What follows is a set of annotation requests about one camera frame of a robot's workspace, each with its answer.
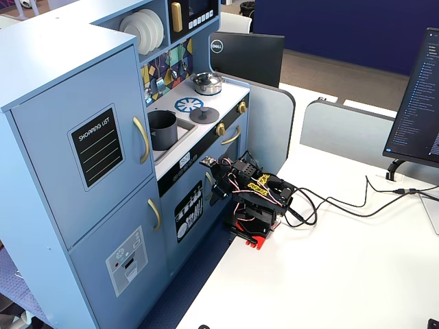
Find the gray toy sink basin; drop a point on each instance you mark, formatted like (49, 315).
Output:
(187, 127)

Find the gray round lid with knob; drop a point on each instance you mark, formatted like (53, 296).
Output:
(204, 114)

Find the dark blue partition panel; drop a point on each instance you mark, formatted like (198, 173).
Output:
(343, 27)

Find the small wrist camera board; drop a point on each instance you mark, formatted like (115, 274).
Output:
(209, 161)

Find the black waste bin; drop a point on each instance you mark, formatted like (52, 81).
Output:
(247, 9)

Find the metal slotted spatula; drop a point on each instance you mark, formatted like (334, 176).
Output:
(160, 84)

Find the light blue toy kitchen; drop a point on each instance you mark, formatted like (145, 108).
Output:
(61, 85)

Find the stainless steel pot with lid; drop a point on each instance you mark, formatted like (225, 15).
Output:
(205, 84)

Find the gray rounded desk divider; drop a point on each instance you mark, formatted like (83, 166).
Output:
(271, 127)
(343, 133)

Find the gray cylindrical pot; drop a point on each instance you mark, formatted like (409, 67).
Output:
(163, 132)

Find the white plate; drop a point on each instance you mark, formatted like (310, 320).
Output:
(154, 34)
(161, 30)
(135, 32)

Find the black monitor with lit screen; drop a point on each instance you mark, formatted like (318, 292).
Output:
(416, 103)

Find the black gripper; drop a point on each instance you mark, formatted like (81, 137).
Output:
(219, 188)

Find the black toy microwave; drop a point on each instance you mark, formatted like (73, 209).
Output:
(199, 13)

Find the black Dell monitor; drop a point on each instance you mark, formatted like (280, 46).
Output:
(247, 58)

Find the silver monitor stand base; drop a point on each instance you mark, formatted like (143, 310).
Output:
(432, 212)

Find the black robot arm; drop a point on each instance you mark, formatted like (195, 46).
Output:
(264, 202)

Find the metal hanging ladle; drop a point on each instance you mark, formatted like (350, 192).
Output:
(174, 73)

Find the gold stove knob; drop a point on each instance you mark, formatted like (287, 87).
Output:
(242, 107)
(220, 129)

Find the red robot base clamp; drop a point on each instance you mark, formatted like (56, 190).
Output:
(257, 240)

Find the black shopping list chalkboard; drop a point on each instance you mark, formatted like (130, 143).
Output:
(97, 148)

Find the metal skimmer spoon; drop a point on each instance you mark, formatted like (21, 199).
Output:
(148, 96)

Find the white chair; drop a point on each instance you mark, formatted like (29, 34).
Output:
(235, 22)

